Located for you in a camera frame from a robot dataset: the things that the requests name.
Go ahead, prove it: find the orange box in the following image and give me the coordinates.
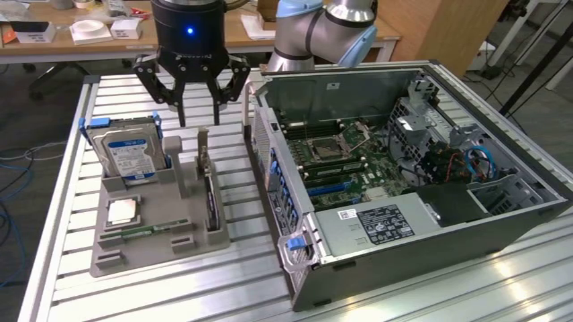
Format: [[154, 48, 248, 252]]
[[0, 23, 17, 48]]

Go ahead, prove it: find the blue wire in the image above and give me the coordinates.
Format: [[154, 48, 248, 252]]
[[463, 146, 498, 178]]

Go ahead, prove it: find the wooden cabinet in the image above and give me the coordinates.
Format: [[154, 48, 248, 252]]
[[375, 0, 512, 71]]

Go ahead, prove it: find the hard disk in blue caddy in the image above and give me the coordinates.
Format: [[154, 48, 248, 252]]
[[77, 112, 174, 185]]

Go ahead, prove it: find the white box with black top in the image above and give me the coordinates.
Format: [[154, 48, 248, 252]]
[[9, 21, 57, 44]]

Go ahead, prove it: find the brown cardboard box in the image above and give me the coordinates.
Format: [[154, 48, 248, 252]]
[[256, 0, 279, 23]]

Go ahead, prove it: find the grey parts rack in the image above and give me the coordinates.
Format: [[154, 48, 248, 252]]
[[88, 136, 234, 278]]

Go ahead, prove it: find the black slanted pole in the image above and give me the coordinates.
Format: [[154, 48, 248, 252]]
[[498, 0, 573, 117]]

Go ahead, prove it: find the metal disk bay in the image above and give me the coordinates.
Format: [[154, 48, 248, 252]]
[[387, 97, 453, 162]]

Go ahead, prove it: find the red yellow wire bundle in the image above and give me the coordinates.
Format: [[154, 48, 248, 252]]
[[445, 150, 469, 184]]

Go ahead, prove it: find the green motherboard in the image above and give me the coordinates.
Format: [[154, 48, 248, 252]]
[[279, 113, 417, 211]]

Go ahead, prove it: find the grey power supply unit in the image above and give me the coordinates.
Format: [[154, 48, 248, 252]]
[[313, 193, 442, 256]]

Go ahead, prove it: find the white paper stack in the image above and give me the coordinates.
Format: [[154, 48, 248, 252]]
[[240, 13, 276, 41]]

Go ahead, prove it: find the white floor cable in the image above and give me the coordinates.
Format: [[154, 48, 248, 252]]
[[0, 140, 68, 162]]

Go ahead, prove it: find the white low cabinet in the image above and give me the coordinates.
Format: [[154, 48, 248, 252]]
[[465, 42, 498, 72]]

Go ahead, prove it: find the black graphics card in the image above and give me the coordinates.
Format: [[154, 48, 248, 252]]
[[195, 125, 220, 232]]

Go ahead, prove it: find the installed RAM stick with label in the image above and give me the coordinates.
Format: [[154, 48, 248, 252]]
[[309, 162, 365, 178]]

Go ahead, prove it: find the CPU socket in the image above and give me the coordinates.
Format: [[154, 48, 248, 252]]
[[306, 136, 349, 162]]

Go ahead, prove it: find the white tape holder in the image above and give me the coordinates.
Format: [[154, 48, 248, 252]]
[[69, 19, 114, 46]]

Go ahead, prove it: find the wooden desk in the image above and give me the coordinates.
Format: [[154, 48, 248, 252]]
[[0, 0, 403, 73]]

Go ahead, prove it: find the white labelled box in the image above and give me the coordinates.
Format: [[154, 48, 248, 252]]
[[110, 18, 143, 40]]

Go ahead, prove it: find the black PC case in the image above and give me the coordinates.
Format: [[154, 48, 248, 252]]
[[240, 59, 573, 313]]

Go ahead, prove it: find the silver CPU chip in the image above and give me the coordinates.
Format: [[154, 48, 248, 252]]
[[106, 199, 139, 225]]

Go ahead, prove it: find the green RAM stick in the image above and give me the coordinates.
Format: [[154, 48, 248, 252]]
[[99, 218, 188, 239]]

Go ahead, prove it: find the blue expansion slot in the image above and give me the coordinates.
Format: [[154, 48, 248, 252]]
[[307, 182, 353, 197]]

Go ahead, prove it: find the black office chair base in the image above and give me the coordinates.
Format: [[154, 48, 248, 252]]
[[21, 58, 134, 100]]

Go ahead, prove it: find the blue floor cable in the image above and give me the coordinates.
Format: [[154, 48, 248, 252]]
[[0, 160, 35, 289]]

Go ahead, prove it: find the metal socket cover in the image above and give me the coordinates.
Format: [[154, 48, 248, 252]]
[[339, 120, 375, 152]]

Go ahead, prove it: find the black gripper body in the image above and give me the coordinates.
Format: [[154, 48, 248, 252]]
[[151, 0, 230, 84]]

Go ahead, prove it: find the blue case latch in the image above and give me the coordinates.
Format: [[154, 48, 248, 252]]
[[283, 236, 309, 251]]

